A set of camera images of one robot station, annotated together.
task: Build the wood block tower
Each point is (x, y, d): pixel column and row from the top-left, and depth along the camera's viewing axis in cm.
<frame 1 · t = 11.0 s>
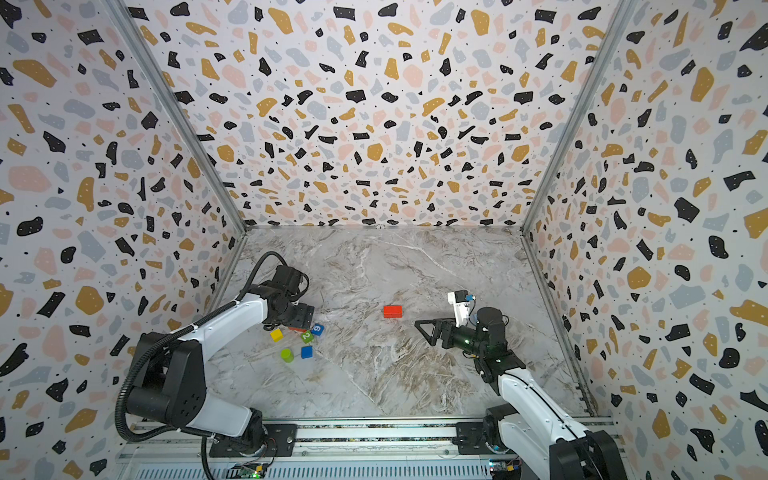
left hand: (294, 313, 89), fingers open
right hand: (421, 320, 79), fingers open
red block from right: (394, 311, 99), on the table
blue number cube: (318, 329, 94), on the table
green letter cube: (307, 337, 92), point 2 cm above the table
lime green cylinder block: (287, 355, 87), point 3 cm above the table
small blue cube: (306, 352, 90), on the table
small yellow cube: (277, 335, 92), point 2 cm above the table

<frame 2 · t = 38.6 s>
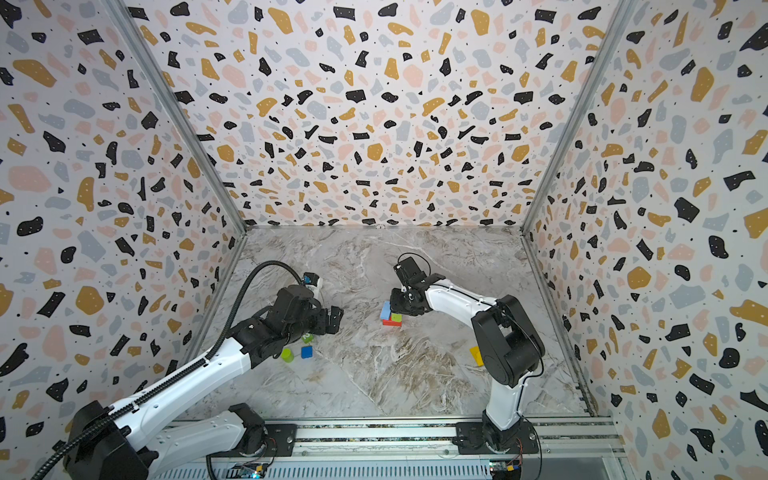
left hand: (328, 306, 80), fingers open
right hand: (388, 302, 92), fingers open
light blue flat block: (385, 312, 94), point 5 cm above the table
lime green flat block: (396, 317, 93), point 5 cm above the table
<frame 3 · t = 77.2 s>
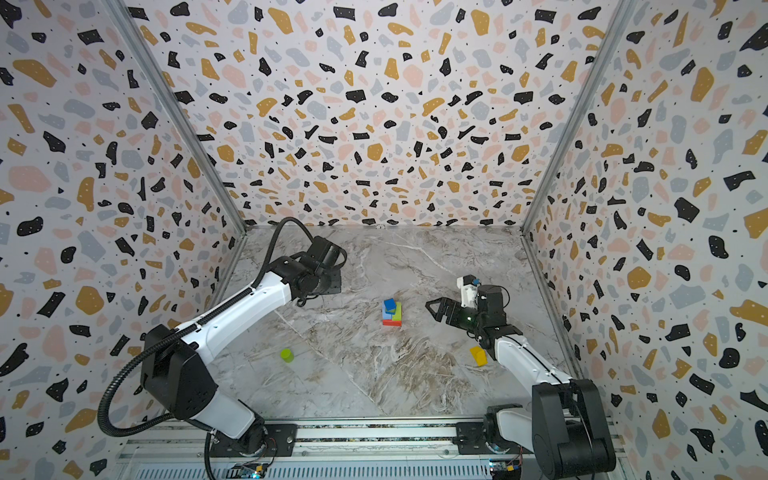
left hand: (332, 277, 83), fingers open
right hand: (433, 302, 85), fingers open
small blue cube: (390, 306, 94), point 7 cm above the table
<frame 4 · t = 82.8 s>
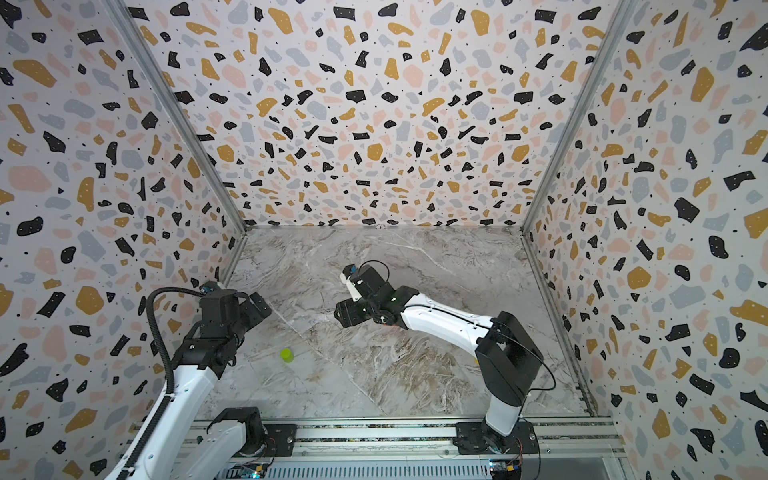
left hand: (248, 302, 78), fingers open
right hand: (337, 305, 80), fingers open
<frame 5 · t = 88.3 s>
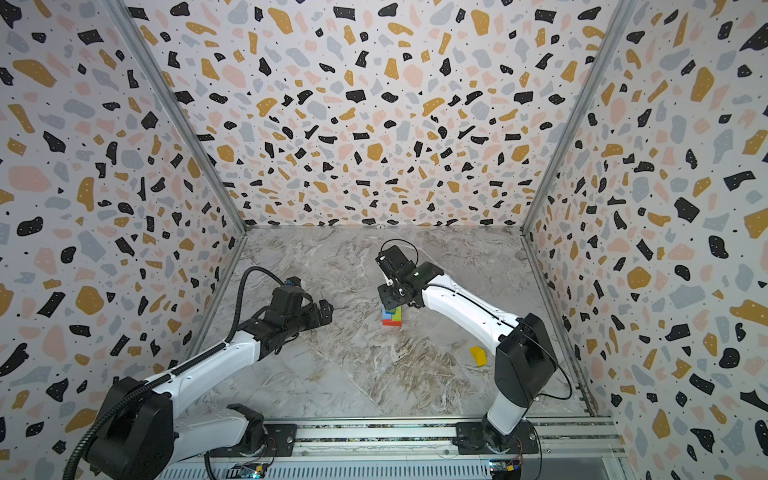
left hand: (320, 307, 86), fingers open
right hand: (384, 289, 83), fingers open
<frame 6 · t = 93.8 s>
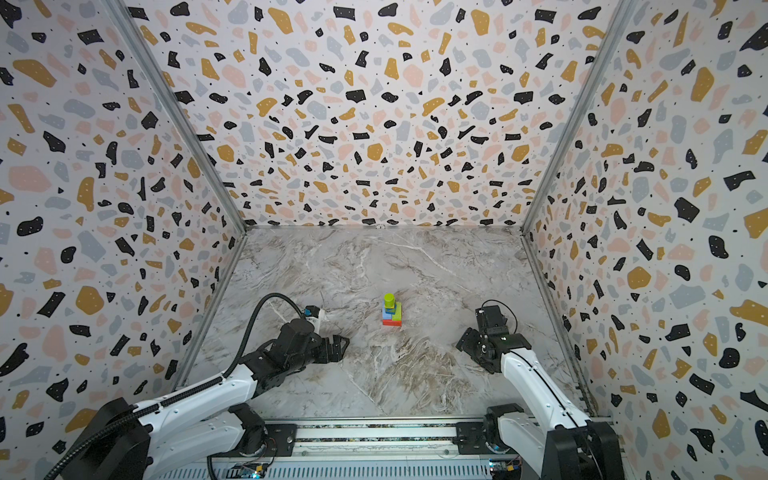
left hand: (337, 338, 84), fingers open
right hand: (464, 342, 86), fingers open
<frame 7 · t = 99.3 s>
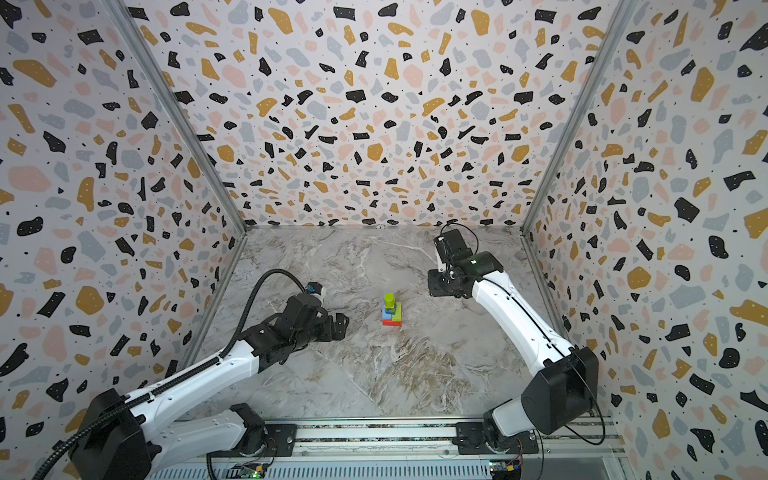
left hand: (335, 317, 82), fingers open
right hand: (432, 280, 81), fingers open
